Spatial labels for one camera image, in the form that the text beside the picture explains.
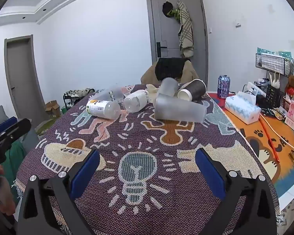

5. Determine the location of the small frosted plastic cup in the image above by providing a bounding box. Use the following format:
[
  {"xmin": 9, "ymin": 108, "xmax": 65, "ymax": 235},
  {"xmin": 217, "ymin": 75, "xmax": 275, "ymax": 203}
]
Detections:
[{"xmin": 159, "ymin": 77, "xmax": 179, "ymax": 97}]

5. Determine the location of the clear plastic bottle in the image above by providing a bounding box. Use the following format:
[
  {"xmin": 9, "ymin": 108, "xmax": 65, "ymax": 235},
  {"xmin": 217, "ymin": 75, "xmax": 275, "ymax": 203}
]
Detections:
[{"xmin": 95, "ymin": 86, "xmax": 124, "ymax": 101}]

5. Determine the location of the printed woven blanket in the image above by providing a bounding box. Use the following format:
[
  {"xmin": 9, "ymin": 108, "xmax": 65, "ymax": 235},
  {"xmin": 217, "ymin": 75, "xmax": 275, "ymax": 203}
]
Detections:
[{"xmin": 15, "ymin": 83, "xmax": 281, "ymax": 235}]

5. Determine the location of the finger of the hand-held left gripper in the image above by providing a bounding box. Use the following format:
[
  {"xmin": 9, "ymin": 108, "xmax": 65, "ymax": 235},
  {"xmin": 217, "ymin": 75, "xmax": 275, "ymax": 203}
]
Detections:
[
  {"xmin": 0, "ymin": 117, "xmax": 18, "ymax": 133},
  {"xmin": 0, "ymin": 118, "xmax": 32, "ymax": 152}
]

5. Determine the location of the clear bottle with yellow label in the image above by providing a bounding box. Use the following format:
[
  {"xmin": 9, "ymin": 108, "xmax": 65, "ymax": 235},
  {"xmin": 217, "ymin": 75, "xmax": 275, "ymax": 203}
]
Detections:
[{"xmin": 86, "ymin": 99, "xmax": 121, "ymax": 120}]

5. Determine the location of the black cloth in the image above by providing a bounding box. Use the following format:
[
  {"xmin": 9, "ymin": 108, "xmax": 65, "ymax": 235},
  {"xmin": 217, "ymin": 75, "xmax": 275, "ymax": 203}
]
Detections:
[{"xmin": 154, "ymin": 57, "xmax": 187, "ymax": 82}]

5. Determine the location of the plain grey door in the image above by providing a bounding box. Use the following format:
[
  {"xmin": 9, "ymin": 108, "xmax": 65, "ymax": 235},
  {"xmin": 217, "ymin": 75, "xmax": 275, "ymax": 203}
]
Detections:
[{"xmin": 4, "ymin": 34, "xmax": 46, "ymax": 121}]

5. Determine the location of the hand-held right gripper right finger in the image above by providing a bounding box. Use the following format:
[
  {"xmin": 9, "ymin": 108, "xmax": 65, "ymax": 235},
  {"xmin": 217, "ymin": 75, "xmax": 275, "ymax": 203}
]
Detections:
[{"xmin": 195, "ymin": 148, "xmax": 278, "ymax": 235}]

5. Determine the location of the brown plush toy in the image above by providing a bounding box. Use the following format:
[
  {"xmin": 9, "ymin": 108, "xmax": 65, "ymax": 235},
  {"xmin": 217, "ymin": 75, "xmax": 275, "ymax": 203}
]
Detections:
[{"xmin": 285, "ymin": 75, "xmax": 294, "ymax": 95}]

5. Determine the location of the black hat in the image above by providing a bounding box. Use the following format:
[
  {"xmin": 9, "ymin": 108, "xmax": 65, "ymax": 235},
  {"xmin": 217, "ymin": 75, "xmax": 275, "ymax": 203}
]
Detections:
[{"xmin": 162, "ymin": 2, "xmax": 174, "ymax": 18}]

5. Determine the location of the person's left hand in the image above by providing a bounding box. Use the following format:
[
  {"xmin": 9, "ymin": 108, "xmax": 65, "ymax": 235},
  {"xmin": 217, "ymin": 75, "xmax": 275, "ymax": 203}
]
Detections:
[{"xmin": 0, "ymin": 164, "xmax": 17, "ymax": 216}]

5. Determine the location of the orange cat desk mat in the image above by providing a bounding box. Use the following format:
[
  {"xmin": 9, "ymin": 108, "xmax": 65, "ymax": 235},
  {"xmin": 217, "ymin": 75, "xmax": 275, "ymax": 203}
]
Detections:
[{"xmin": 206, "ymin": 91, "xmax": 294, "ymax": 228}]

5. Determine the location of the purple drink can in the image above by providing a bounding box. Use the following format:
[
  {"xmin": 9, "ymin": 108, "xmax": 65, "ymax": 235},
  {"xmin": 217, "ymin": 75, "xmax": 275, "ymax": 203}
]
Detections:
[{"xmin": 217, "ymin": 75, "xmax": 231, "ymax": 99}]

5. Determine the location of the white plastic bottle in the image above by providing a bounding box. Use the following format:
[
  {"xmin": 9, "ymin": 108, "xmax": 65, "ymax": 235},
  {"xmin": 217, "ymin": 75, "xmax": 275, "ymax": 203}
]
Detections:
[{"xmin": 123, "ymin": 89, "xmax": 149, "ymax": 114}]

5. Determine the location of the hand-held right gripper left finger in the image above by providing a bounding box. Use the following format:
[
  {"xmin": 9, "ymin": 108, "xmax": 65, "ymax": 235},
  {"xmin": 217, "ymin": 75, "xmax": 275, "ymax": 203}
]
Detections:
[{"xmin": 17, "ymin": 149, "xmax": 101, "ymax": 235}]

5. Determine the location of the grey sofa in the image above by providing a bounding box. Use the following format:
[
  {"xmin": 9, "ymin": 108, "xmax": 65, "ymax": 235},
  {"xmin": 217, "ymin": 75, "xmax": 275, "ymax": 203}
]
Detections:
[{"xmin": 0, "ymin": 105, "xmax": 40, "ymax": 152}]

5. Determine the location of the large frosted plastic cup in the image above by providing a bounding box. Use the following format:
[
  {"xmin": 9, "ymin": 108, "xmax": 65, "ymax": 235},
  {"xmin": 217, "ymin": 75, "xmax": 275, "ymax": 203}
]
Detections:
[{"xmin": 154, "ymin": 94, "xmax": 208, "ymax": 123}]

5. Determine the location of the green cloth bag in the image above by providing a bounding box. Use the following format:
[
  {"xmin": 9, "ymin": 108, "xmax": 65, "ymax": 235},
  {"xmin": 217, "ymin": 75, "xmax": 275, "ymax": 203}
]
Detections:
[{"xmin": 167, "ymin": 9, "xmax": 182, "ymax": 22}]

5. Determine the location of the teal cloth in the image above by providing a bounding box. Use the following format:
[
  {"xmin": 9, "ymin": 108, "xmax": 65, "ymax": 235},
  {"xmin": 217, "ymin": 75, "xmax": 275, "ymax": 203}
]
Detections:
[{"xmin": 3, "ymin": 138, "xmax": 28, "ymax": 185}]

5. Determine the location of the black shoe rack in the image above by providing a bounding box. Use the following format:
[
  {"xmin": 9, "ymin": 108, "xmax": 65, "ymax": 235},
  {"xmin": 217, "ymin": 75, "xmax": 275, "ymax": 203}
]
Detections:
[{"xmin": 63, "ymin": 88, "xmax": 106, "ymax": 115}]

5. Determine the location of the black paper cup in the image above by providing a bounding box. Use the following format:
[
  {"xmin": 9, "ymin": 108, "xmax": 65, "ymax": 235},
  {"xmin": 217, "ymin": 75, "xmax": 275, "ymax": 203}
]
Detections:
[{"xmin": 177, "ymin": 79, "xmax": 207, "ymax": 101}]

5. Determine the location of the plaid scarf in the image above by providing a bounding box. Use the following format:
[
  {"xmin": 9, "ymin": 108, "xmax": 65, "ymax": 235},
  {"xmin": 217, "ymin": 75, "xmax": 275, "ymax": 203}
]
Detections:
[{"xmin": 177, "ymin": 0, "xmax": 194, "ymax": 59}]

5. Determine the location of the cardboard box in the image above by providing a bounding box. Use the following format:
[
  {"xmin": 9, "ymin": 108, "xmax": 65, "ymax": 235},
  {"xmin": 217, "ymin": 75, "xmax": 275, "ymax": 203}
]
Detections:
[{"xmin": 44, "ymin": 100, "xmax": 62, "ymax": 119}]

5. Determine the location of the black wire wall basket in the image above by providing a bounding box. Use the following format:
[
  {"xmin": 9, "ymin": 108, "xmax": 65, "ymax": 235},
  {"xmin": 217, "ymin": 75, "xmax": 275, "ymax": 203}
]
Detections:
[{"xmin": 255, "ymin": 53, "xmax": 294, "ymax": 77}]

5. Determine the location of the black mesh desk organizer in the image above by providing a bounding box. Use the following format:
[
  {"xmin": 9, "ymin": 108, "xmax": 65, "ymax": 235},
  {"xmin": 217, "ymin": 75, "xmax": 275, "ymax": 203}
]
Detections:
[{"xmin": 254, "ymin": 81, "xmax": 286, "ymax": 108}]

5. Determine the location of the black door lock handle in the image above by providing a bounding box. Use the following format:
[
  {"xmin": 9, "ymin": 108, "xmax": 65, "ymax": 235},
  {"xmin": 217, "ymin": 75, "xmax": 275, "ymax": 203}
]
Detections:
[{"xmin": 156, "ymin": 42, "xmax": 168, "ymax": 57}]

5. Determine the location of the blue white tissue pack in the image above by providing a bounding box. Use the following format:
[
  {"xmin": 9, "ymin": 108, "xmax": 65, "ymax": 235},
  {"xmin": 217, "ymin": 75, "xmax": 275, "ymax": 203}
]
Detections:
[{"xmin": 225, "ymin": 91, "xmax": 261, "ymax": 125}]

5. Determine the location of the cream crumpled wrapper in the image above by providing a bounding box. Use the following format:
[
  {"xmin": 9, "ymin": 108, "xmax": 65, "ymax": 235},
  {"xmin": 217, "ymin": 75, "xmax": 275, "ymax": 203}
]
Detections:
[{"xmin": 146, "ymin": 84, "xmax": 161, "ymax": 104}]

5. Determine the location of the grey door with hooks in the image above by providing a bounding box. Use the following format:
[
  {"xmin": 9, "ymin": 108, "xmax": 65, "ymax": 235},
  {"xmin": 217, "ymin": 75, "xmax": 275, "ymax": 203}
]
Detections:
[{"xmin": 145, "ymin": 0, "xmax": 209, "ymax": 92}]

